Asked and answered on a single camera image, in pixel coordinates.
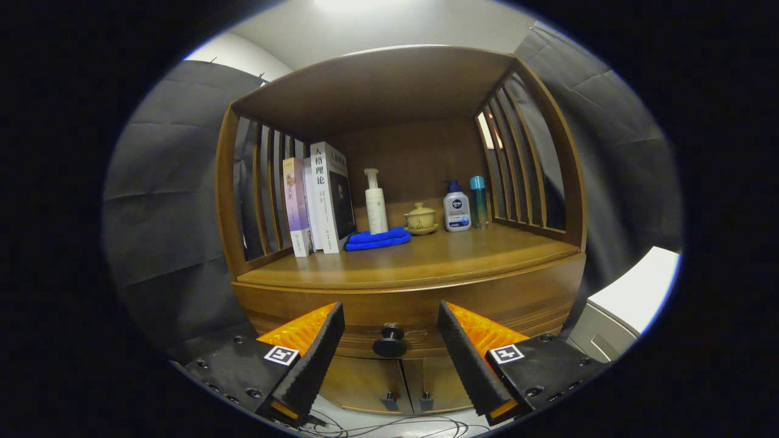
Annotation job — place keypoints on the tall white pump bottle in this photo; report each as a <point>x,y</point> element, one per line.
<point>376,210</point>

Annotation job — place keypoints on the yellow lidded teacup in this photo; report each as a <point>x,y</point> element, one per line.
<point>420,219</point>

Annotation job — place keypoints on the white and blue pump bottle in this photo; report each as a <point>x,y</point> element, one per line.
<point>456,210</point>

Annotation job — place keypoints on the purple book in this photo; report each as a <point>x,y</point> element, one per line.
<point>295,207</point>

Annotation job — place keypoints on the brown wooden cabinet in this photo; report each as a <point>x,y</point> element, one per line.
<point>377,91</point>

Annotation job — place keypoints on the thick white and black book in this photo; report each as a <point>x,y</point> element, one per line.
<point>322,194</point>

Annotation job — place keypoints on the teal bottle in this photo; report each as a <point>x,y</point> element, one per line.
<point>479,204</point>

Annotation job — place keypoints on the white appliance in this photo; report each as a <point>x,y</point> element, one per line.
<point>639,292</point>

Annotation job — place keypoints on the thin white book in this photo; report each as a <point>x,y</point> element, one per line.
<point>310,201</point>

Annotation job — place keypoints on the brown wooden countertop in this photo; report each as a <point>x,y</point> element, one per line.
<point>438,258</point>

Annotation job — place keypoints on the brown wooden drawer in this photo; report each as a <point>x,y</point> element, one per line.
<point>389,307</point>

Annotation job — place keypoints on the wooden cabinet door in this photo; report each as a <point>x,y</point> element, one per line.
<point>444,383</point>
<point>359,383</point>

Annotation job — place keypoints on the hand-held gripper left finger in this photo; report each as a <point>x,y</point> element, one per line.
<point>313,365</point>

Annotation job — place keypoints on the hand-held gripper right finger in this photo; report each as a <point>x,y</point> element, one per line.
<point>468,365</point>

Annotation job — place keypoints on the blue folded cloth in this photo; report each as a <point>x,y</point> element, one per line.
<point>377,238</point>

